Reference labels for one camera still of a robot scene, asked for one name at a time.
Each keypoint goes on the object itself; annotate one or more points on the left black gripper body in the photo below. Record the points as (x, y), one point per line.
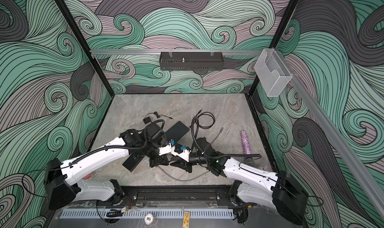
(157, 160)

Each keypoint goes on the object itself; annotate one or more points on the yellow label tag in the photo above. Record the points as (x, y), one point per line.
(186, 219)

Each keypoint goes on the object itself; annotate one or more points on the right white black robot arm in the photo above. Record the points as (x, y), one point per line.
(278, 191)

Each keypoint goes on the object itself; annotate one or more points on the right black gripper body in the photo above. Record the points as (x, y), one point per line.
(187, 166)

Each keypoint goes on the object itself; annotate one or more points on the black network switch box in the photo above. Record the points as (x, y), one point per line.
(132, 162)

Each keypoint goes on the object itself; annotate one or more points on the black perforated wall tray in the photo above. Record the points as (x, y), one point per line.
(191, 61)

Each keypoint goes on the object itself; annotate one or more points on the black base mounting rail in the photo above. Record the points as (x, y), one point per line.
(213, 194)

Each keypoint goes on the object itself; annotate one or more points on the pink toy left side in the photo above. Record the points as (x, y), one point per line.
(87, 177)

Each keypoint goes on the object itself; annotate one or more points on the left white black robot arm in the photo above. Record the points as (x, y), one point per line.
(64, 180)

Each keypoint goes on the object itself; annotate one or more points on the glitter purple microphone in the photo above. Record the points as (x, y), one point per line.
(245, 143)

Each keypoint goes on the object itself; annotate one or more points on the dark grey box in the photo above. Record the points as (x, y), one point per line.
(177, 131)

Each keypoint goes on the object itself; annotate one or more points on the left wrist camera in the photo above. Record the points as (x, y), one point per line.
(173, 143)

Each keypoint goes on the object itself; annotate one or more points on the round white sticker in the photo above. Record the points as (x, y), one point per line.
(149, 219)

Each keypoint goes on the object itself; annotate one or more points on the white slotted cable duct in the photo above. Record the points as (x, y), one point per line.
(158, 213)

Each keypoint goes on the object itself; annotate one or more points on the clear acrylic wall holder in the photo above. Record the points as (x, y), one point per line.
(273, 72)

